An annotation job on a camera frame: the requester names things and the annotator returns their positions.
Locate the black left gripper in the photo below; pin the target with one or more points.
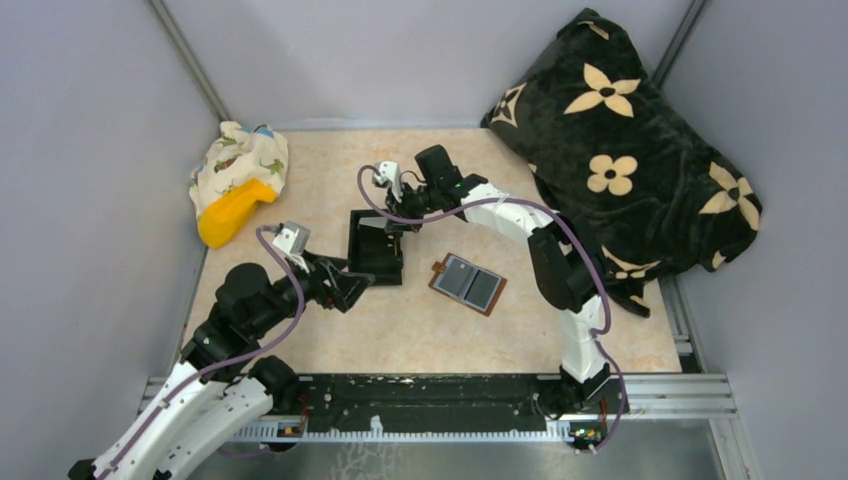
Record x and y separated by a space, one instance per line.
325 282

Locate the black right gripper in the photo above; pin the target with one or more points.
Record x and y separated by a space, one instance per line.
404 206

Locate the black credit card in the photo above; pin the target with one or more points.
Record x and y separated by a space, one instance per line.
373 223

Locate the brown leather card holder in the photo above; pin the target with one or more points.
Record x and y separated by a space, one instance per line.
481 293

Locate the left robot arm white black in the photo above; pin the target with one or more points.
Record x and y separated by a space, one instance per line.
223 379

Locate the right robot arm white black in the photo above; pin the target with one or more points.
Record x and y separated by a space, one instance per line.
567 261

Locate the black plastic card tray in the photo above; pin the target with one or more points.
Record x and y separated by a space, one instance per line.
372 251

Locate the grey card in holder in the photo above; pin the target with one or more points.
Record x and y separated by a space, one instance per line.
455 277

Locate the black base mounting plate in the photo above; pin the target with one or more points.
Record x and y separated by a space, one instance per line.
445 404

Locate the dinosaur print yellow cloth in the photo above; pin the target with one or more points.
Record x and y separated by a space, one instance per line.
243 168

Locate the black floral plush blanket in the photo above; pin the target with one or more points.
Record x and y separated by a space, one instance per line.
604 145

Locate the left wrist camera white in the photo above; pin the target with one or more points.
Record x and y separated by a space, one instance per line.
291 241

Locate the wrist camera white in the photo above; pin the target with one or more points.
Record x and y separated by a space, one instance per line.
387 175
291 241

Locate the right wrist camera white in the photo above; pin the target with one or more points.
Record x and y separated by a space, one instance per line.
387 175

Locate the aluminium front rail frame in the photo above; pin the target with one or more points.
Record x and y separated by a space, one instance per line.
652 397

